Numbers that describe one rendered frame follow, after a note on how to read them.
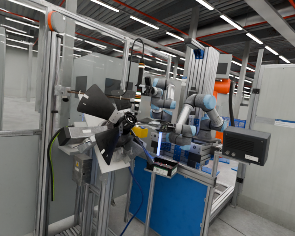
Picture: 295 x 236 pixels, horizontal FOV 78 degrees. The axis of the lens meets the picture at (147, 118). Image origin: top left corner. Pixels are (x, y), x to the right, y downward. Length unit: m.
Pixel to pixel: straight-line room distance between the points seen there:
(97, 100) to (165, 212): 1.18
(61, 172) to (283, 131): 2.57
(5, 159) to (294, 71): 3.08
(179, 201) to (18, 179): 1.37
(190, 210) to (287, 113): 1.73
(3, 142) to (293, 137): 2.95
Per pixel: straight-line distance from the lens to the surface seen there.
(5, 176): 1.89
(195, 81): 2.23
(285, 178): 2.88
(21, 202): 2.03
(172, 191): 1.75
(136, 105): 1.39
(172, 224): 1.88
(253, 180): 2.96
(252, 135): 1.31
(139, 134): 1.82
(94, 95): 1.29
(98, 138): 1.09
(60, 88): 1.60
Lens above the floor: 1.38
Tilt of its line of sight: 6 degrees down
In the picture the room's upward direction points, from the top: 7 degrees clockwise
